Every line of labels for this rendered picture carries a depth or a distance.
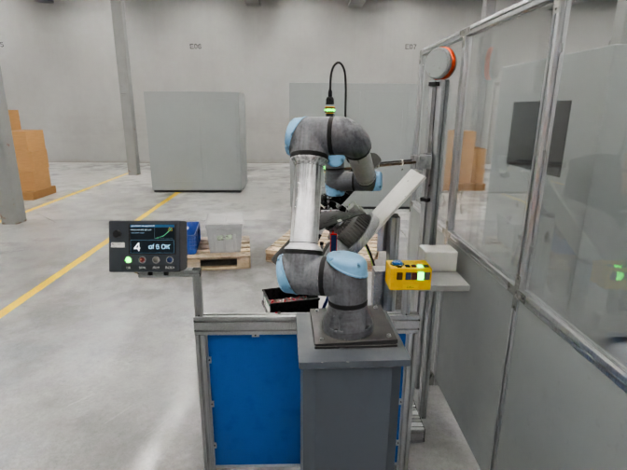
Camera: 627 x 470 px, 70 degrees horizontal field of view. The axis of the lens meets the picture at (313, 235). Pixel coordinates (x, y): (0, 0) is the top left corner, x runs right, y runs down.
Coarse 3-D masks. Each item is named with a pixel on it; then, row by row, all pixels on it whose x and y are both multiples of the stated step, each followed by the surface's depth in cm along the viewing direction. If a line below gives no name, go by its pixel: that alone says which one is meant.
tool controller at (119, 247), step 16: (112, 224) 163; (128, 224) 164; (144, 224) 164; (160, 224) 164; (176, 224) 164; (112, 240) 163; (128, 240) 164; (144, 240) 164; (160, 240) 164; (176, 240) 164; (112, 256) 164; (160, 256) 164; (176, 256) 164
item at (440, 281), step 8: (432, 272) 226; (440, 272) 226; (448, 272) 226; (456, 272) 226; (432, 280) 216; (440, 280) 216; (448, 280) 216; (456, 280) 216; (464, 280) 217; (432, 288) 210; (440, 288) 210; (448, 288) 210; (456, 288) 210; (464, 288) 211
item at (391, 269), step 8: (392, 264) 174; (408, 264) 175; (416, 264) 175; (424, 264) 175; (392, 272) 170; (424, 272) 171; (392, 280) 171; (400, 280) 171; (408, 280) 171; (416, 280) 171; (424, 280) 172; (392, 288) 172; (400, 288) 172; (408, 288) 172; (416, 288) 172; (424, 288) 173
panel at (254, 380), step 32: (224, 352) 183; (256, 352) 183; (288, 352) 184; (224, 384) 187; (256, 384) 187; (288, 384) 188; (224, 416) 191; (256, 416) 192; (288, 416) 192; (224, 448) 195; (256, 448) 196; (288, 448) 196
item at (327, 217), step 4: (324, 212) 201; (328, 212) 200; (332, 212) 199; (336, 212) 198; (340, 212) 199; (344, 212) 199; (320, 216) 194; (324, 216) 193; (328, 216) 191; (332, 216) 189; (336, 216) 188; (340, 216) 187; (344, 216) 185; (352, 216) 182; (320, 220) 190; (324, 220) 188; (328, 220) 186; (332, 220) 185; (336, 220) 183; (344, 220) 180; (320, 224) 186; (324, 224) 184; (328, 224) 182; (332, 224) 181; (320, 228) 181
